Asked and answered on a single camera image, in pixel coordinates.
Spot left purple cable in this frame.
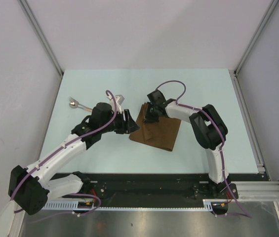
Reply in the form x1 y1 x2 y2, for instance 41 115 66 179
9 90 120 224

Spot brown cloth napkin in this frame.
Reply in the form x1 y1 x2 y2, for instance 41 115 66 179
129 103 181 152

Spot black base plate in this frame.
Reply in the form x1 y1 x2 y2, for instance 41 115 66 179
75 172 268 199

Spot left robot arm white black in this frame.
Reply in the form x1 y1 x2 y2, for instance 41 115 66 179
8 102 140 215

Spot white slotted cable duct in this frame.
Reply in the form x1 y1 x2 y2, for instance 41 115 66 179
42 199 228 212

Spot aluminium frame post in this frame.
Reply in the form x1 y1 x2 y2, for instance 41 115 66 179
17 0 64 78
233 0 279 76

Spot aluminium frame post left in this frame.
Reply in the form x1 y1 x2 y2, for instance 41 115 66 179
17 0 64 78

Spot silver metal fork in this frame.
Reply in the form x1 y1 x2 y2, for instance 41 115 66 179
69 97 85 109

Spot aluminium frame rail front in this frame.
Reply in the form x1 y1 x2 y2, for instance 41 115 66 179
233 181 279 202

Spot silver metal spoon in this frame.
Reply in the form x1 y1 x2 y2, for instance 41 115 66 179
69 101 92 112

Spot aluminium frame post right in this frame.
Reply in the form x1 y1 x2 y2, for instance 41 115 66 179
233 0 279 76

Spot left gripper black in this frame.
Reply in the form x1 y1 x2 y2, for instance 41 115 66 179
100 109 140 134

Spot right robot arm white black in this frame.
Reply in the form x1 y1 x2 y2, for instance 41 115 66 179
145 89 236 199

